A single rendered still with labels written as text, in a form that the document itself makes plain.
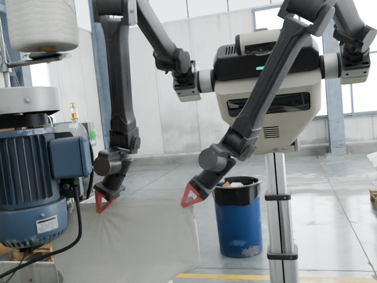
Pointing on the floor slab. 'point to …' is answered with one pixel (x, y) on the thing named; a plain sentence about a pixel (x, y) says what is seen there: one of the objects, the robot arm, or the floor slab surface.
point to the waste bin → (239, 217)
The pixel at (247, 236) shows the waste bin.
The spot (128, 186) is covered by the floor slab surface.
